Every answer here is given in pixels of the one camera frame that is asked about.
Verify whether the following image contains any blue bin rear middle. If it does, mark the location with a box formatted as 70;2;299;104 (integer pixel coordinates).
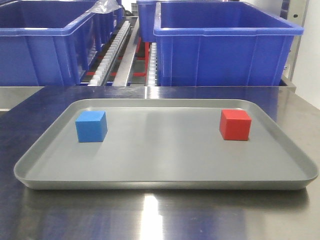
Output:
136;0;158;43

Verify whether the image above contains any large blue bin right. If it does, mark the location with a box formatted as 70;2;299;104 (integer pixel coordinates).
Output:
153;1;304;87

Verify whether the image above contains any clear plastic bag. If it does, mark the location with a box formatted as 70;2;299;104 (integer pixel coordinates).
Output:
88;0;121;14

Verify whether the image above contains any blue cube block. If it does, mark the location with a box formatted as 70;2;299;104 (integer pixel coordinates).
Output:
75;110;108;143

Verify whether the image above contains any grey plastic tray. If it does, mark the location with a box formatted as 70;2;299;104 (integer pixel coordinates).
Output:
13;98;319;190

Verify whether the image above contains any large blue bin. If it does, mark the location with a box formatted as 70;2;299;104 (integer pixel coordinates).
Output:
0;0;114;86
153;1;304;87

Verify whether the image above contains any white roller track right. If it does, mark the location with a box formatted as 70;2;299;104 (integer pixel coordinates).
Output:
146;42;157;87

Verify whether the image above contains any large blue bin left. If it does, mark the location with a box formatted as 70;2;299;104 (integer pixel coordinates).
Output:
0;0;114;86

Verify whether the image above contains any white roller track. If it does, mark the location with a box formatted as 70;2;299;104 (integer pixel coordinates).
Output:
146;42;157;87
88;20;131;87

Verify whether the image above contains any steel shelf upright post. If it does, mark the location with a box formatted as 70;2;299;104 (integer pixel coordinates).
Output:
285;0;310;82

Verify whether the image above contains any red cube block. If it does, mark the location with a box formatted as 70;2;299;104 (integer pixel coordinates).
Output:
219;109;252;141

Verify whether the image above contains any steel shelf divider rail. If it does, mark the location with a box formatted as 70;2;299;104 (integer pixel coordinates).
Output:
112;16;140;87

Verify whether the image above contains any white roller track left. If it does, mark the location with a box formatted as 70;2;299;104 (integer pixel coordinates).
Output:
88;20;131;87

